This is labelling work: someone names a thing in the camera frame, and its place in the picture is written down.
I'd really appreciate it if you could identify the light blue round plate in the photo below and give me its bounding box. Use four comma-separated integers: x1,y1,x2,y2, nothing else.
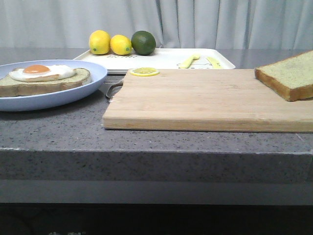
0,60,108,112

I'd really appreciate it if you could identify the fried egg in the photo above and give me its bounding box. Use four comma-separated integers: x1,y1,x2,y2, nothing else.
9,65,76,82

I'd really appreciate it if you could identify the bread slice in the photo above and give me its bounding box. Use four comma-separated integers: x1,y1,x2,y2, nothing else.
0,68,91,97
254,51,313,101

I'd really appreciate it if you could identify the white rectangular tray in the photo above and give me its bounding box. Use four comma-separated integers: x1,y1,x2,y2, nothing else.
75,48,235,74

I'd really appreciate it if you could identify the wooden cutting board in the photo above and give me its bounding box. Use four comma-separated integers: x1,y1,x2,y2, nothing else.
103,69,313,133

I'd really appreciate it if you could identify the lemon slice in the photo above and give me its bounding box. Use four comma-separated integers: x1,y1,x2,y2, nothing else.
130,67,159,76

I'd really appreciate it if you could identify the yellow plastic spoon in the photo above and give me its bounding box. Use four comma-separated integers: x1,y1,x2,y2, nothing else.
179,54,200,69

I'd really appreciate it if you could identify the green lime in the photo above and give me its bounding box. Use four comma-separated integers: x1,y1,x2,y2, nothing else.
131,30,156,55

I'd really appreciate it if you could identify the yellow plastic knife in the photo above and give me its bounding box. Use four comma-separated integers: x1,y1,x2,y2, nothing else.
206,57,223,69

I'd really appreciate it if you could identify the right yellow lemon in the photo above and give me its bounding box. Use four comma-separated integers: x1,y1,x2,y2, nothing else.
110,34,133,55

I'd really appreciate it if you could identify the yellow lemon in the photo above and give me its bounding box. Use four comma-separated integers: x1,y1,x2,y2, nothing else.
89,30,111,55
110,34,133,55

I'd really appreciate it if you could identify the left yellow lemon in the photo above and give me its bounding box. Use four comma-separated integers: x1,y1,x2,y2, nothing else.
89,30,111,55

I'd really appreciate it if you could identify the white curtain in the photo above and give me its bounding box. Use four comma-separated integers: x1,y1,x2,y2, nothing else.
0,0,313,49

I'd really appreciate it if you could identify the metal cutting board handle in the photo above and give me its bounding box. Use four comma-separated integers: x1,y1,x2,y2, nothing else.
106,81,123,99

